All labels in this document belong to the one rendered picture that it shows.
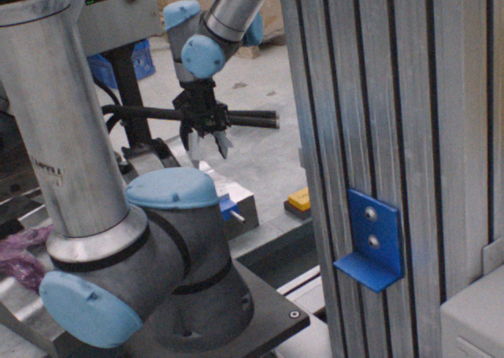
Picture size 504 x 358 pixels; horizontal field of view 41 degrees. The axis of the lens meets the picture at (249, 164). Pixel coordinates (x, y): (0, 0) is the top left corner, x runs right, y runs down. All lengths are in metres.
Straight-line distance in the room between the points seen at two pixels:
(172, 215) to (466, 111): 0.39
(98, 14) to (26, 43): 1.58
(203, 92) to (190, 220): 0.58
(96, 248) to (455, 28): 0.42
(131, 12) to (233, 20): 1.14
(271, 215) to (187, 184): 0.81
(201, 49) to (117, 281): 0.53
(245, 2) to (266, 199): 0.71
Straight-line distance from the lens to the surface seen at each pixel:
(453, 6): 0.58
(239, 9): 1.15
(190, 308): 0.92
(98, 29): 2.25
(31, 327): 1.43
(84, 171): 0.71
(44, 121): 0.69
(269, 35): 5.41
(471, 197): 0.65
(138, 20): 2.29
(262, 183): 1.80
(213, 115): 1.41
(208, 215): 0.87
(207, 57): 1.17
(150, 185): 0.88
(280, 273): 1.71
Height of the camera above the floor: 1.66
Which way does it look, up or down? 27 degrees down
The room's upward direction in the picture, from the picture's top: 11 degrees counter-clockwise
